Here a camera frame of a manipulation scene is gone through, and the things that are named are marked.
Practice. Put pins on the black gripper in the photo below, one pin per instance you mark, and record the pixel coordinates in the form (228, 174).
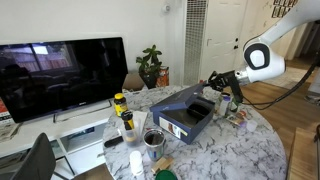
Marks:
(231, 80)

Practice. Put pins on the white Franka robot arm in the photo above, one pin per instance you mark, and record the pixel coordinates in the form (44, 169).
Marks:
(266, 60)

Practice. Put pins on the blue shoe box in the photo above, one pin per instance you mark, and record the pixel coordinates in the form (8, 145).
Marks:
(180, 128)

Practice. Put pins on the green round lid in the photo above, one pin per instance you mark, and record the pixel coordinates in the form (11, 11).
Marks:
(166, 175)

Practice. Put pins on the white bottle blue cap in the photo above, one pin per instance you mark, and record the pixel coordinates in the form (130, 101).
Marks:
(224, 106)

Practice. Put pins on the white door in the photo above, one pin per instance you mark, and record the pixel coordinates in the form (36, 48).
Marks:
(220, 43)

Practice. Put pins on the boxed item with label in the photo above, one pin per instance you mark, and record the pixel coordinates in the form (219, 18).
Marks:
(236, 119)

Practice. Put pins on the small clear plastic cup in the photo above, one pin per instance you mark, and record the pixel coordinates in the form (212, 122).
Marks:
(251, 125)

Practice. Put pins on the green potted plant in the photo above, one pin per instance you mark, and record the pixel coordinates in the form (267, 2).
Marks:
(150, 65)

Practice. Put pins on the beige floor rug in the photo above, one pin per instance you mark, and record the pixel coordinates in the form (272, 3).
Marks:
(293, 75)

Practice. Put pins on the steel tumbler blue label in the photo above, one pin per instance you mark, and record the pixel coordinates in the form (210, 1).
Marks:
(154, 146)

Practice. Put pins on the small wooden block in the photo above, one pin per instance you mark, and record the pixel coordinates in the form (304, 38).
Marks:
(159, 165)
(168, 162)

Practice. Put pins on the yellow mustard bottle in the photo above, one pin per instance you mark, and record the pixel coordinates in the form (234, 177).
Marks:
(128, 123)

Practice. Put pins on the yellow cap vitamin bottle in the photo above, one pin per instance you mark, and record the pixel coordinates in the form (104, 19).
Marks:
(120, 105)

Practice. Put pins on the clear plastic container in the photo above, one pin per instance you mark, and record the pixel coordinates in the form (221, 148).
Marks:
(130, 138)

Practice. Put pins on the white plastic bottle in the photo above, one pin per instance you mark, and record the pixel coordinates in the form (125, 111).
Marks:
(136, 163)

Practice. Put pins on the black flat television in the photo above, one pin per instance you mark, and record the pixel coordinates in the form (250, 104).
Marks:
(66, 76)

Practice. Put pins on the white TV stand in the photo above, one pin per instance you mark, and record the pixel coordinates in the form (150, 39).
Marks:
(33, 135)

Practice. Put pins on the black chair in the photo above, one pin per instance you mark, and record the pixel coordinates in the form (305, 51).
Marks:
(36, 160)

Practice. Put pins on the white wall thermostat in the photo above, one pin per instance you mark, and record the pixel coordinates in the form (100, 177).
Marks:
(166, 8)

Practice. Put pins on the wall picture frames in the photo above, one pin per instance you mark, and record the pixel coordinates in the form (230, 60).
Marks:
(281, 8)

